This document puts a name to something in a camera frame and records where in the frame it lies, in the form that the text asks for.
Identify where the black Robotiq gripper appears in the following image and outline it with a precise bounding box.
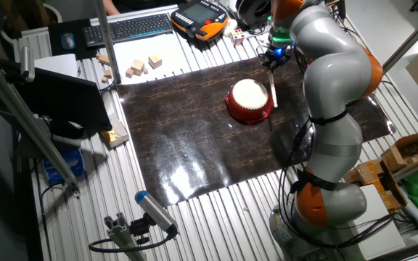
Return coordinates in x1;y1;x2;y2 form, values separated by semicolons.
258;43;292;76

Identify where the light wooden drumstick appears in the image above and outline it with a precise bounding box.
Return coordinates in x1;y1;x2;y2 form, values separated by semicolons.
268;68;279;109

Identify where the red drum with white head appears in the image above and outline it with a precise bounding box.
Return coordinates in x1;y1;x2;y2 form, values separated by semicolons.
224;78;276;126

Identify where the Rubik's cube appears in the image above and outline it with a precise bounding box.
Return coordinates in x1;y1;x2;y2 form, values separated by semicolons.
230;28;247;46

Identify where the white round toy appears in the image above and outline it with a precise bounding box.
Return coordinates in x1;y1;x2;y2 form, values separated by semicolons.
223;18;239;37

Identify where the black filament spool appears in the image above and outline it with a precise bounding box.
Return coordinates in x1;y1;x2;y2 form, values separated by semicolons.
236;0;274;27

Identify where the orange black teach pendant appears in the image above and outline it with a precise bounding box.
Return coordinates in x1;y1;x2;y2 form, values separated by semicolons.
170;0;230;41

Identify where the dark marble pattern mat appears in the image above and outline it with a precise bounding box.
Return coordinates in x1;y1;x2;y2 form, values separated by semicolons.
116;56;397;207

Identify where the white paper sheet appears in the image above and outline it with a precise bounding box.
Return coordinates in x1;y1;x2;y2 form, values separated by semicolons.
112;30;192;85

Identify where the large wooden cube block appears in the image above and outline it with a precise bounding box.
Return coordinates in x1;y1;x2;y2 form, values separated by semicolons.
148;54;163;70
131;59;145;76

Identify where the black computer keyboard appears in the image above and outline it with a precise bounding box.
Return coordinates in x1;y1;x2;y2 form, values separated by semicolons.
82;13;174;48

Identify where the yellow cardboard box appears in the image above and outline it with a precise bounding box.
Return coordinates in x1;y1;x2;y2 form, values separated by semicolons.
343;158;408;212

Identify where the open brown cardboard box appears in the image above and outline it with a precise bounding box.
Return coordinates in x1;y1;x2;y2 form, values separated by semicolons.
380;130;418;174

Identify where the gold foil box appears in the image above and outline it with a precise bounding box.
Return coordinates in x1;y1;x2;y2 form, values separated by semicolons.
101;114;130;149

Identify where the black mouse pad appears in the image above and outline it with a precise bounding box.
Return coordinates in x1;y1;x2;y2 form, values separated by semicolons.
47;18;97;61

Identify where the white square box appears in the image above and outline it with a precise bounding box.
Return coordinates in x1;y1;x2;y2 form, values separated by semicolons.
346;183;406;261

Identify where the blue computer mouse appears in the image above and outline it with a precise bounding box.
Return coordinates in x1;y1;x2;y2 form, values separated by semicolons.
60;32;76;51

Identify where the black laptop screen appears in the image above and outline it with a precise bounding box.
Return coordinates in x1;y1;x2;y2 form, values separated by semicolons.
12;67;112;132

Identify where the white flat box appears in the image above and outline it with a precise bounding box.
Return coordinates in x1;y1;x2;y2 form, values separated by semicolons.
34;53;78;78

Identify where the white rimmed bin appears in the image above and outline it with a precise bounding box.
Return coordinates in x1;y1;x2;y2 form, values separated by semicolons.
0;2;63;44

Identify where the blue tissue pack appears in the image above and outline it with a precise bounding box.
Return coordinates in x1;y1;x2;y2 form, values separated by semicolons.
42;149;86;184

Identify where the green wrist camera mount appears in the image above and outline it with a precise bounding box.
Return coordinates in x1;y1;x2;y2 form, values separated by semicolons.
269;28;292;46

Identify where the aluminium frame post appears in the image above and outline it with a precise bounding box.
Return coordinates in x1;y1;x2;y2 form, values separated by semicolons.
93;0;123;85

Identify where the silver camera with blue tip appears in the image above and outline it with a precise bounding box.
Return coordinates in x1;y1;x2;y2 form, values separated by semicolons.
134;190;179;235

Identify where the aluminium camera mount profile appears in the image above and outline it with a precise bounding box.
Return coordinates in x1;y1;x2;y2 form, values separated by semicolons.
103;212;148;261

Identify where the black camera cable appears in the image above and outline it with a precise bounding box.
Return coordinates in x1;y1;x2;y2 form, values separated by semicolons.
88;231;176;254

